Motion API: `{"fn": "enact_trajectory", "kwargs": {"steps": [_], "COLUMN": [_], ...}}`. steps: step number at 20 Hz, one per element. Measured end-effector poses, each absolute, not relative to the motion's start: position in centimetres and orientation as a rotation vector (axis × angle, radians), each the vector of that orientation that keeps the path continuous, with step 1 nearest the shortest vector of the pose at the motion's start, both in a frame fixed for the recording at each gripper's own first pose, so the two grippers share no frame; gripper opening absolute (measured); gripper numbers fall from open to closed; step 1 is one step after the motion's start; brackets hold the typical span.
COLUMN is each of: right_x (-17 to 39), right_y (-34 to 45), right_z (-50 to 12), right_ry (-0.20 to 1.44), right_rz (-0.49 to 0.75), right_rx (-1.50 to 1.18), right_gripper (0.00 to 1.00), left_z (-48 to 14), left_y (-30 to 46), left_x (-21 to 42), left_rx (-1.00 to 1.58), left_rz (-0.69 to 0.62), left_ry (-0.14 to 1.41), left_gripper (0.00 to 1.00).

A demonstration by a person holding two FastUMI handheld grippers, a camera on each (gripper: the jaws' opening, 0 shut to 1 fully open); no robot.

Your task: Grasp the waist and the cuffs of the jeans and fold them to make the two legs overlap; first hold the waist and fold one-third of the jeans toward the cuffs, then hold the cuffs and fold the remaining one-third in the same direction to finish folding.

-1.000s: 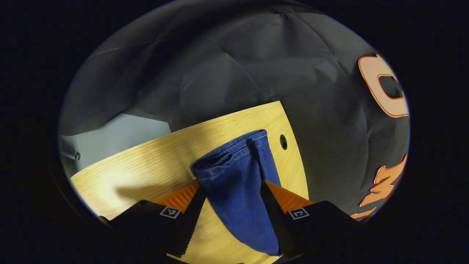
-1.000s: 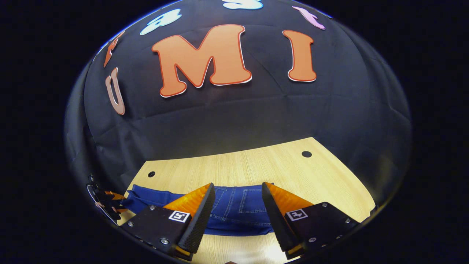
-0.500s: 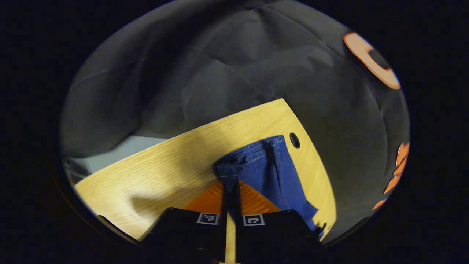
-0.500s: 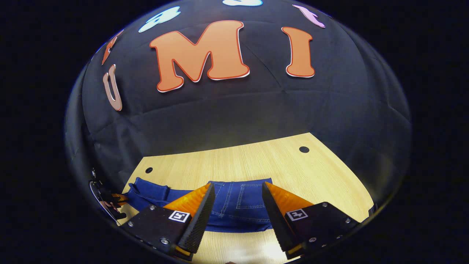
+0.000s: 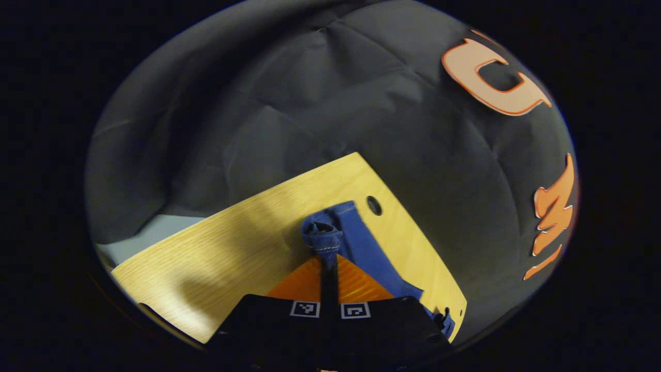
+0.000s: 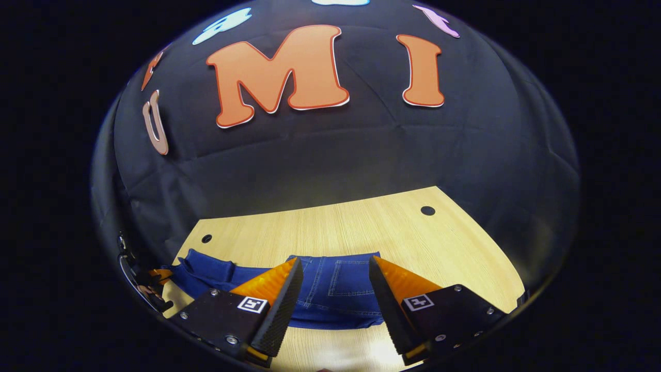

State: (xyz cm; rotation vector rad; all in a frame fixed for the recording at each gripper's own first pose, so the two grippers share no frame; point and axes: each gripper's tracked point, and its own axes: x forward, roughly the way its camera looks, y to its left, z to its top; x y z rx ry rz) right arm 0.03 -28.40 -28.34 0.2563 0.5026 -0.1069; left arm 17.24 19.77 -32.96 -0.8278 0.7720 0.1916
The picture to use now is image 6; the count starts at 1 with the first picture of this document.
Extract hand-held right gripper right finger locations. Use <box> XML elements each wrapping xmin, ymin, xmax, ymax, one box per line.
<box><xmin>369</xmin><ymin>255</ymin><xmax>509</xmax><ymax>366</ymax></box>

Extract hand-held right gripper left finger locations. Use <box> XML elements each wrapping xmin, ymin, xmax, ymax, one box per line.
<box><xmin>169</xmin><ymin>257</ymin><xmax>304</xmax><ymax>368</ymax></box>

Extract blue denim jeans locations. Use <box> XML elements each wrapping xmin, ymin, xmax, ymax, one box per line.
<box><xmin>168</xmin><ymin>249</ymin><xmax>385</xmax><ymax>330</ymax></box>

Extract black backdrop cloth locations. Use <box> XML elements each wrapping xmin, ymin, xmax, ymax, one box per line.
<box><xmin>90</xmin><ymin>0</ymin><xmax>581</xmax><ymax>290</ymax></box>

